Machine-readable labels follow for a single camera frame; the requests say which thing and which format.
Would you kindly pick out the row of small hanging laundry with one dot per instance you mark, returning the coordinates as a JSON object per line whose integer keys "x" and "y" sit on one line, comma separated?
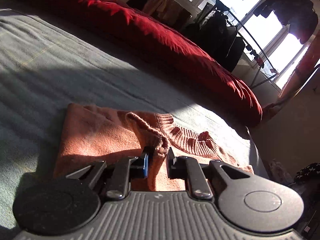
{"x": 257, "y": 60}

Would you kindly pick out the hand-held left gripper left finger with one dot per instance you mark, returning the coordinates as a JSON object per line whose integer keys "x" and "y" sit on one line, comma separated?
{"x": 145, "y": 166}

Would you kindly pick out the metal clothes drying rack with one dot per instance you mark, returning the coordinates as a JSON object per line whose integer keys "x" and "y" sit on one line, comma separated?
{"x": 255, "y": 78}

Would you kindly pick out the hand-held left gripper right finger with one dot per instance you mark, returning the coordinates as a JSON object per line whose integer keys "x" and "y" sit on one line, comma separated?
{"x": 175, "y": 167}

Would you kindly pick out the grey plaid bed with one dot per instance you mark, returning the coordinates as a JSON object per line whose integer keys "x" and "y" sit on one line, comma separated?
{"x": 50, "y": 75}

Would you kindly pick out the orange knitted sweater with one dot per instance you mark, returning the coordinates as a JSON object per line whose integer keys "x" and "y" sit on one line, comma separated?
{"x": 100, "y": 135}

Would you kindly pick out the black spotted cloth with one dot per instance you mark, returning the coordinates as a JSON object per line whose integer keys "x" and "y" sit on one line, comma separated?
{"x": 308, "y": 171}

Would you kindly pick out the red duvet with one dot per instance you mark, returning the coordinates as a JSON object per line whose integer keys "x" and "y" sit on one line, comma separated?
{"x": 150, "y": 35}

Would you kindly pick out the dark hanging laundry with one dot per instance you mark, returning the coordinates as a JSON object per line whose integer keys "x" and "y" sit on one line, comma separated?
{"x": 300, "y": 12}

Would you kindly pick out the window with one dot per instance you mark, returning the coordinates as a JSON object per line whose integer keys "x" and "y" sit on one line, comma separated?
{"x": 260, "y": 25}

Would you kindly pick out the orange hanging cloth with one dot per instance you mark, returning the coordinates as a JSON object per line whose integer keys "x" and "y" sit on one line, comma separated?
{"x": 160, "y": 5}

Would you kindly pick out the orange curtain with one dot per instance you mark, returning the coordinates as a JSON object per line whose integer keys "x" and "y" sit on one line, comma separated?
{"x": 305, "y": 65}

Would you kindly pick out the black jacket with badge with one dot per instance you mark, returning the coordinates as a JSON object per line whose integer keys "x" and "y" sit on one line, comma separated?
{"x": 217, "y": 35}

